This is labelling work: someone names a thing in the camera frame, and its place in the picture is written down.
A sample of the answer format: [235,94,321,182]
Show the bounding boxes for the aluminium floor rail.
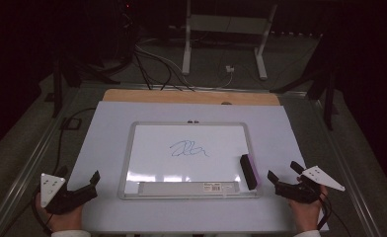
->
[78,81,308,99]
[0,86,81,237]
[309,98,384,237]

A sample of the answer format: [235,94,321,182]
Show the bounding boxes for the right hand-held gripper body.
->
[274,165,347,204]

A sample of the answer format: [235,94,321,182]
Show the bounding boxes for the white metal stand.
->
[181,0,278,81]

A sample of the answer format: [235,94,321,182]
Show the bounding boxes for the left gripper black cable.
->
[32,107,98,237]

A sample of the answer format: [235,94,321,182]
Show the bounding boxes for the bundle of black cables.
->
[132,48,196,92]

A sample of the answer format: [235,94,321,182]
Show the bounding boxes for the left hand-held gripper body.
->
[39,173,99,215]

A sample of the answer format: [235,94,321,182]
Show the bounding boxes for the black and purple whiteboard eraser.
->
[239,153,261,192]

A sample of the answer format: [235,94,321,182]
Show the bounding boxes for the white cable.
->
[134,44,234,91]

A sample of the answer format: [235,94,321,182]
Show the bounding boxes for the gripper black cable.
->
[315,192,351,237]
[32,107,98,237]

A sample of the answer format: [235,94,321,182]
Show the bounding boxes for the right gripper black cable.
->
[315,192,351,237]

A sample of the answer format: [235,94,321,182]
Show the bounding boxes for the dark equipment with red light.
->
[114,0,140,65]

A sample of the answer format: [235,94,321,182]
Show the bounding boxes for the person's right hand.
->
[287,177,330,233]

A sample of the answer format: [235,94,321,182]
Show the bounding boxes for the black square floor plate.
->
[60,117,83,131]

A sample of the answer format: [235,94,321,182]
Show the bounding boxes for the grey framed whiteboard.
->
[116,120,262,201]

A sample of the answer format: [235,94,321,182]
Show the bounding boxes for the black tripod stand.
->
[50,53,120,119]
[270,63,341,131]

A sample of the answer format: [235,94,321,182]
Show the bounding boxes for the white table cover sheet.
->
[67,100,330,234]

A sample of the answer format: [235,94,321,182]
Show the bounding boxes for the person's left hand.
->
[35,193,84,233]

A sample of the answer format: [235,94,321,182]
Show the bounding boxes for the power strip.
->
[270,30,325,38]

